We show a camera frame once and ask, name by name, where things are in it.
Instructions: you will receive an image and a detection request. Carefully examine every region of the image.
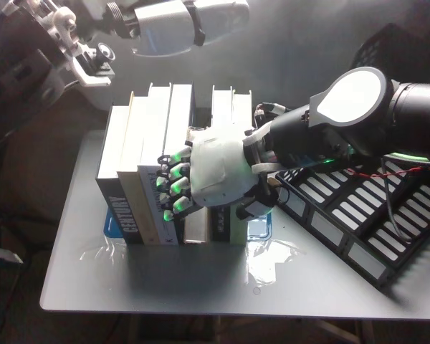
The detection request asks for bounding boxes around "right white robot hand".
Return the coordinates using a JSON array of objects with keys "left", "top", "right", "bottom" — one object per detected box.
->
[{"left": 156, "top": 121, "right": 275, "bottom": 223}]

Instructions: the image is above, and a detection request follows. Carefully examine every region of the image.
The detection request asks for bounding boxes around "pale green book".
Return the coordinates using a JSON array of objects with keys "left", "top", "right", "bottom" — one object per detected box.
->
[{"left": 229, "top": 89, "right": 253, "bottom": 247}]

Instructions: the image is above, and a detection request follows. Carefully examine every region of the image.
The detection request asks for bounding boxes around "black Let It Be book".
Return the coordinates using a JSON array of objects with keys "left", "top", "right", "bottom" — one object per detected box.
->
[{"left": 162, "top": 83, "right": 196, "bottom": 247}]

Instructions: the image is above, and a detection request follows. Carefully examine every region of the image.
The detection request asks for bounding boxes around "blue metal bookend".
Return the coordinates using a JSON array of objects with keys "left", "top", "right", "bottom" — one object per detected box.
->
[
  {"left": 247, "top": 213, "right": 274, "bottom": 242},
  {"left": 102, "top": 207, "right": 127, "bottom": 238}
]

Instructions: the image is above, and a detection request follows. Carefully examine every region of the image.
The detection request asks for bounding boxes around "black book with white label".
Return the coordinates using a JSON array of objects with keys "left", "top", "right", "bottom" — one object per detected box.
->
[{"left": 208, "top": 85, "right": 234, "bottom": 244}]

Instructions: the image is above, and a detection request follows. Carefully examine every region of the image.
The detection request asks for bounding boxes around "cream spine book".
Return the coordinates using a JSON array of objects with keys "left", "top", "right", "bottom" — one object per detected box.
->
[{"left": 116, "top": 90, "right": 159, "bottom": 247}]

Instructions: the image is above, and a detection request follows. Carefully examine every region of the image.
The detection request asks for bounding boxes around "black Century book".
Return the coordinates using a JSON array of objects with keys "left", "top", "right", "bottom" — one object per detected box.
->
[{"left": 94, "top": 104, "right": 145, "bottom": 246}]

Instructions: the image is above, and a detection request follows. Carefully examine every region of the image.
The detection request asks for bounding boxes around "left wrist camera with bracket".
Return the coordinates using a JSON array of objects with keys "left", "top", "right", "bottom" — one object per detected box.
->
[{"left": 70, "top": 41, "right": 116, "bottom": 87}]

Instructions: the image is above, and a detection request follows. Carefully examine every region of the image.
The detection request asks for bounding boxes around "plain beige book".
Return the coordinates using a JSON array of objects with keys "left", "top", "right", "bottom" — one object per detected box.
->
[{"left": 182, "top": 125, "right": 213, "bottom": 245}]

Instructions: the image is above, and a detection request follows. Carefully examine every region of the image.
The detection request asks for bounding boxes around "white Fashionindia book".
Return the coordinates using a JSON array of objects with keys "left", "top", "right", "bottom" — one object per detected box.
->
[{"left": 137, "top": 82, "right": 179, "bottom": 247}]

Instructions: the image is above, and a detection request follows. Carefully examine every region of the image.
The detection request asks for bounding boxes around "grey cable plug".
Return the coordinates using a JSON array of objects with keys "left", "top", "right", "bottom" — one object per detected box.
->
[{"left": 0, "top": 247, "right": 24, "bottom": 265}]

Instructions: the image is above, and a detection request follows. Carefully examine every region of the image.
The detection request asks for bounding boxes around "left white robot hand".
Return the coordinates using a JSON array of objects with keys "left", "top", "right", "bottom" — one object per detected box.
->
[{"left": 103, "top": 0, "right": 251, "bottom": 58}]

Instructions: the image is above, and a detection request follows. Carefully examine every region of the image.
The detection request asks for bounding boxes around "black three-slot file rack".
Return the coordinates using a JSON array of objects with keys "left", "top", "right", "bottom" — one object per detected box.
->
[{"left": 272, "top": 23, "right": 430, "bottom": 293}]

